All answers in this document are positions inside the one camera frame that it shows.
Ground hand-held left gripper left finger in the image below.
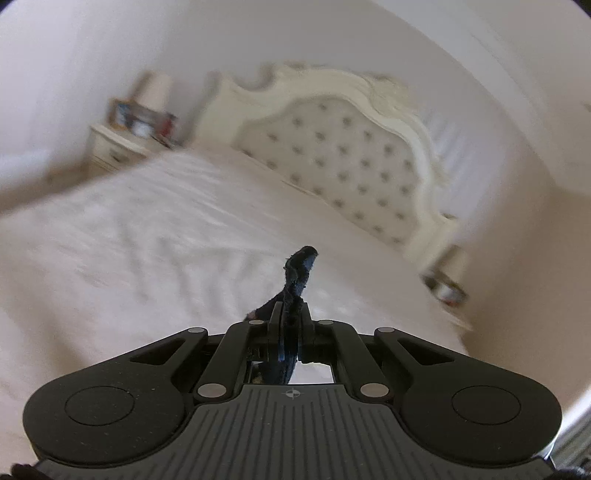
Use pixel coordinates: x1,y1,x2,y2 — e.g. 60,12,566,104
129,300,288,405

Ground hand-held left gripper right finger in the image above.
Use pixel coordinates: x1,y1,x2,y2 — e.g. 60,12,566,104
295,302,459,405

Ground navy yellow patterned knit sweater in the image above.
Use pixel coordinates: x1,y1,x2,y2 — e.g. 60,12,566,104
244,246,319,386

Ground small dark ornament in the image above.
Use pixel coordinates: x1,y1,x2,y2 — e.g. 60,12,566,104
425,274,465,306

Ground white floral bedspread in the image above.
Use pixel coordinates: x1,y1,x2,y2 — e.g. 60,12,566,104
0,148,474,462

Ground cream table lamp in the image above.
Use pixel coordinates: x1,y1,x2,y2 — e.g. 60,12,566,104
131,69,176,116
431,244,472,288

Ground cream tufted headboard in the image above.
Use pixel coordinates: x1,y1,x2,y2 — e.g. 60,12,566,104
191,62,460,274

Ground cream nightstand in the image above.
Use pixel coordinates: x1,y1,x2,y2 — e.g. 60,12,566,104
88,122,185,174

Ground picture frame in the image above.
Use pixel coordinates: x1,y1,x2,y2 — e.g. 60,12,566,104
108,98,160,136

